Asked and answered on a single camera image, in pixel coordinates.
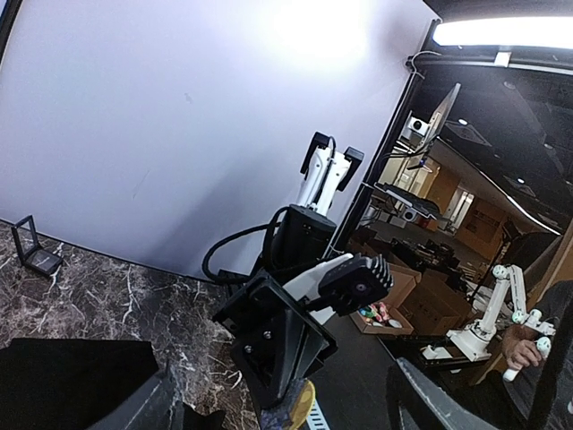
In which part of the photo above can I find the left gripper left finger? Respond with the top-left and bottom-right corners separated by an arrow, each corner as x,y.
88,359 -> 184,429

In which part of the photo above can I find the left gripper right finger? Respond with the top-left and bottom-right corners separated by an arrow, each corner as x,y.
386,357 -> 495,429

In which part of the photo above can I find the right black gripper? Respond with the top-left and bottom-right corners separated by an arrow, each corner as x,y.
213,272 -> 338,409

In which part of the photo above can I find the black t-shirt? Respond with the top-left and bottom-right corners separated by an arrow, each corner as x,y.
0,337 -> 225,430

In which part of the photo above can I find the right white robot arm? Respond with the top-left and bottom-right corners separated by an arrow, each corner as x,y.
201,132 -> 363,409

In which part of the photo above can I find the white desktop robot arm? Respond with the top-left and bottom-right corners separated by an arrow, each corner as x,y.
445,264 -> 557,429

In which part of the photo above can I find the cardboard box with items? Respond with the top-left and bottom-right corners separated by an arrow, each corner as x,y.
350,263 -> 422,337

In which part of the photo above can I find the black display stand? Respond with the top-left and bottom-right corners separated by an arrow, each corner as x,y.
11,215 -> 63,277

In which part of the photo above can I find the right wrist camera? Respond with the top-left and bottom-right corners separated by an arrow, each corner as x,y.
281,252 -> 395,317

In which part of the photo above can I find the black braided cable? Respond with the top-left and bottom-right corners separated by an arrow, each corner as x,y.
201,206 -> 292,284

